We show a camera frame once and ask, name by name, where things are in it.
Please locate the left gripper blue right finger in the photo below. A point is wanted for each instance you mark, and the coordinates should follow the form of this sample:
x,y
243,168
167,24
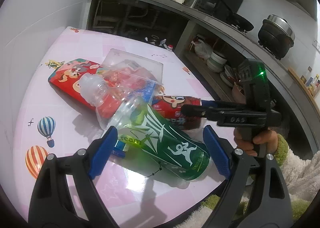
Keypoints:
x,y
269,203

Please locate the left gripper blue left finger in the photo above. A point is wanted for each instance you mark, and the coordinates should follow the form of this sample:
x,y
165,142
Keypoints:
x,y
51,202

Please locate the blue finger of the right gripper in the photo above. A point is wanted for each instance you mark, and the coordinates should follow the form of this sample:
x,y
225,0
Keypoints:
x,y
213,104

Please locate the green plastic drink bottle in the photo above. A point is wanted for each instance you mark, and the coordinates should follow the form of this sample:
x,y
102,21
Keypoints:
x,y
140,126

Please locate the clear zip plastic bag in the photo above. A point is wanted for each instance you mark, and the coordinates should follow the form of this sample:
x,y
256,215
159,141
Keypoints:
x,y
127,75

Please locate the red cartoon snack packet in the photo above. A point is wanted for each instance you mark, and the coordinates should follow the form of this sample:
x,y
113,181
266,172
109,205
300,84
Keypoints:
x,y
66,77

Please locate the red drink can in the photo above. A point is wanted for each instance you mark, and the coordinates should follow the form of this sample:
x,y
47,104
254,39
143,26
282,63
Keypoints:
x,y
170,108

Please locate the person's right hand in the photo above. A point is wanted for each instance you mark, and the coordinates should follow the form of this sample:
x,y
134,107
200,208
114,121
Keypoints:
x,y
268,137

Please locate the pink plastic basin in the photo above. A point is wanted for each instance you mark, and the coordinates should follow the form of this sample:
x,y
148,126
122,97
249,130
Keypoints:
x,y
238,94

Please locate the stack of plates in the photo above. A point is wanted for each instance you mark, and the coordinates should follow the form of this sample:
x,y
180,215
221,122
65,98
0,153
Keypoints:
x,y
228,76

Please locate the stack of white bowls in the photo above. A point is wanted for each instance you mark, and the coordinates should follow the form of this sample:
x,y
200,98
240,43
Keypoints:
x,y
216,62

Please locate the white plastic bag on shelf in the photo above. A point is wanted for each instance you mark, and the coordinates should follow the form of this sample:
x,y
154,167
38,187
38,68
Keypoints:
x,y
202,50

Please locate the wooden cutting board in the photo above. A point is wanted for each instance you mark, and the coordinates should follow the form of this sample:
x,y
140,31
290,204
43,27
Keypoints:
x,y
296,78

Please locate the cooking oil bottle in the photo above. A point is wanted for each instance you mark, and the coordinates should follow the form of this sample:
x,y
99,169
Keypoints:
x,y
164,45

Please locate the dark clay jar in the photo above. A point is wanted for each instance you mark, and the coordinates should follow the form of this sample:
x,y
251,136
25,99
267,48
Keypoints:
x,y
153,40

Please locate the pink patterned tablecloth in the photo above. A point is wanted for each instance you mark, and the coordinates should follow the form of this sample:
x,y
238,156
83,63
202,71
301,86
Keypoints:
x,y
134,189

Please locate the large black cooking pot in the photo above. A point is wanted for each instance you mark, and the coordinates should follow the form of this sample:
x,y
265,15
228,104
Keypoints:
x,y
276,36

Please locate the black wok pan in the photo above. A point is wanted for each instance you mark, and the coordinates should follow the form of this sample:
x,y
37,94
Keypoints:
x,y
234,19

